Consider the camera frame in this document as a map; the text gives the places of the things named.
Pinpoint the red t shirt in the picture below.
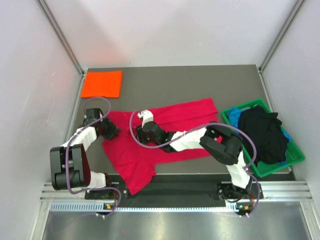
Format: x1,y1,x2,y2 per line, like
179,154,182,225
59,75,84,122
101,97,219,196

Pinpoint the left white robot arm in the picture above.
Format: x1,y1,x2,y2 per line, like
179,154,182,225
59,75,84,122
49,108,121,199

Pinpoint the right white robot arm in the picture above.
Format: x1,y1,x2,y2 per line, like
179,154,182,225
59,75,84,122
133,121,257,199

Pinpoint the folded orange t shirt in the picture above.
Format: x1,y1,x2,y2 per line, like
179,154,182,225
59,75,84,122
80,71,123,98

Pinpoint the blue t shirt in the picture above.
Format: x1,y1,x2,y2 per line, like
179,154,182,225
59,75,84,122
227,107,243,128

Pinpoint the green plastic tray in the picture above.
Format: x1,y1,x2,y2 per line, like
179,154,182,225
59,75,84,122
221,98,305,178

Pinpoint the black t shirt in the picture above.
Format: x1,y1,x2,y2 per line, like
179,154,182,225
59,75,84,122
238,105,290,164

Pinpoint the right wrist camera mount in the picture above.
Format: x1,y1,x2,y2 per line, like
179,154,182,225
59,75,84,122
137,109,154,128

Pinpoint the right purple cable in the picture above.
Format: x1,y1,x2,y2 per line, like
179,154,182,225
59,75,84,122
129,109,262,218

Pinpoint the purple cable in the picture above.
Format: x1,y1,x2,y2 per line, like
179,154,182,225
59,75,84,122
64,96,122,221
129,109,262,218

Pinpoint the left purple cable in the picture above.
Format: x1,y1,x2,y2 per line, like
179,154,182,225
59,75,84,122
64,96,122,221

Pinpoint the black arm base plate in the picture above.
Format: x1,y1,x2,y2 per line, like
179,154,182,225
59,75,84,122
56,173,263,207

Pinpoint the slotted grey cable duct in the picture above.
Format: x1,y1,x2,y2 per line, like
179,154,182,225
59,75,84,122
49,201,253,213

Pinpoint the left aluminium frame post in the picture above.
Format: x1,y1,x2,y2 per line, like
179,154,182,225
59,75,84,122
35,0,85,76

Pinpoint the aluminium frame post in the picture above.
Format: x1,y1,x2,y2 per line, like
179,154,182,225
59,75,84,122
35,0,85,76
257,0,307,74

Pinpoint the right aluminium frame post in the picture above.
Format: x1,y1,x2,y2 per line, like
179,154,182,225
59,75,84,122
257,0,307,74

